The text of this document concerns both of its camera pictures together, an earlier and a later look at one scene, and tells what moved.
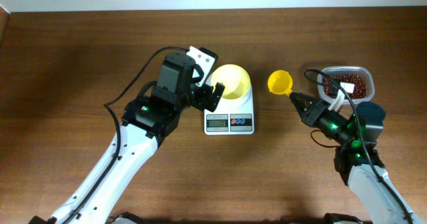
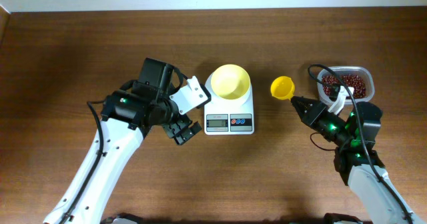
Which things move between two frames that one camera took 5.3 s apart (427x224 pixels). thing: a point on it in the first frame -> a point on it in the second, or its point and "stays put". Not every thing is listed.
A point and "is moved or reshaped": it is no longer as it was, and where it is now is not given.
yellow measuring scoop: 281,82 is moved or reshaped
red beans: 359,83 stays put
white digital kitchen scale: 230,119 stays put
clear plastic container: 361,77 stays put
